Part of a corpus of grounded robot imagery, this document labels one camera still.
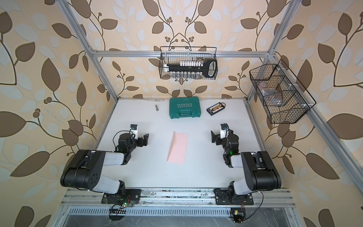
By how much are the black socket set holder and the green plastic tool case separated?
280 millimetres

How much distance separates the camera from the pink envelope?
0.90m

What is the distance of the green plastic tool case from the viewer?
3.54 feet

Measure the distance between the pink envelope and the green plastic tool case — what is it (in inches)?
6.0

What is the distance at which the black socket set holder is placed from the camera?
0.84 m

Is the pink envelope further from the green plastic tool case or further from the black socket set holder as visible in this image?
the black socket set holder

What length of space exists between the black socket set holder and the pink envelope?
408 millimetres
